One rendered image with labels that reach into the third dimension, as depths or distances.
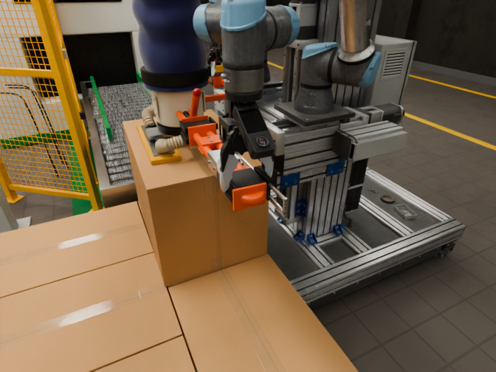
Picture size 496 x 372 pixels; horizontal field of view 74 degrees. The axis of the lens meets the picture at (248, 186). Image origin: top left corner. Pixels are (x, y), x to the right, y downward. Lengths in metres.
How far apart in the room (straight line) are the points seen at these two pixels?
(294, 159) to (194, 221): 0.45
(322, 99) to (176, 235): 0.69
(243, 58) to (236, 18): 0.06
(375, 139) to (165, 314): 0.96
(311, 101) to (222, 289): 0.74
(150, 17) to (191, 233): 0.66
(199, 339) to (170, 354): 0.09
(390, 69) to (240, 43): 1.14
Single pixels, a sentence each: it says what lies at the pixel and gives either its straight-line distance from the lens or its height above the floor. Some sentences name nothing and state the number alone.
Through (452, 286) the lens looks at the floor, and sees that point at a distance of 2.25.
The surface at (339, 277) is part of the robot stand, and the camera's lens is 1.72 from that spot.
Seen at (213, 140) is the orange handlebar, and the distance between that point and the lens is 0.90.
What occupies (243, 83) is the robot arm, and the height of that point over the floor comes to 1.29.
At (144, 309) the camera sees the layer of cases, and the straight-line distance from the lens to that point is 1.19.
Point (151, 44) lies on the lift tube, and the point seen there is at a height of 1.29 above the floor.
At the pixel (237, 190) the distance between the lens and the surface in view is 0.66.
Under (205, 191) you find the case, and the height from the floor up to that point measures 0.89.
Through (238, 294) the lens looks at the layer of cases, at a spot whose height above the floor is 0.54.
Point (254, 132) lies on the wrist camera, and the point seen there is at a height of 1.22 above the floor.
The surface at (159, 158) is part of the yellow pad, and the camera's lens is 1.11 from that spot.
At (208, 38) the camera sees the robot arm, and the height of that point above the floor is 1.34.
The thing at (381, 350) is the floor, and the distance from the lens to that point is 1.81.
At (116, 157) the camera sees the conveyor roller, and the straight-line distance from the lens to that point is 2.19.
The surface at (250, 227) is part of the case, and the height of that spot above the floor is 0.70.
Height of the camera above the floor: 1.44
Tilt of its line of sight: 31 degrees down
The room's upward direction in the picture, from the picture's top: straight up
